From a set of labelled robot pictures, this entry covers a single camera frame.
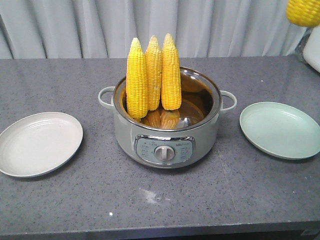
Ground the white pleated curtain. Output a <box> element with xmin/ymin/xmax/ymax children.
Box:
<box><xmin>0</xmin><ymin>0</ymin><xmax>309</xmax><ymax>59</ymax></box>

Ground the green electric cooking pot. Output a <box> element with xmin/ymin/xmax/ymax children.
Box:
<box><xmin>98</xmin><ymin>67</ymin><xmax>237</xmax><ymax>169</ymax></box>

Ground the cream white plate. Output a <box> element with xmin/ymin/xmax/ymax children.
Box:
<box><xmin>0</xmin><ymin>112</ymin><xmax>83</xmax><ymax>178</ymax></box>

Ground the yellow corn cob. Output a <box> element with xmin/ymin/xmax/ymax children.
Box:
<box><xmin>286</xmin><ymin>0</ymin><xmax>320</xmax><ymax>28</ymax></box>
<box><xmin>125</xmin><ymin>37</ymin><xmax>148</xmax><ymax>119</ymax></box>
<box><xmin>161</xmin><ymin>33</ymin><xmax>182</xmax><ymax>111</ymax></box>

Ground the white soy milk blender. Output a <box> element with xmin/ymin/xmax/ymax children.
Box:
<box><xmin>295</xmin><ymin>26</ymin><xmax>320</xmax><ymax>72</ymax></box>

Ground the light green plate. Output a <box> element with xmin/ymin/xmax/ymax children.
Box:
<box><xmin>239</xmin><ymin>101</ymin><xmax>320</xmax><ymax>160</ymax></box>

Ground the grey stone countertop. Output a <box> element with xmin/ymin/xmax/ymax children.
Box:
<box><xmin>0</xmin><ymin>56</ymin><xmax>320</xmax><ymax>240</ymax></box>

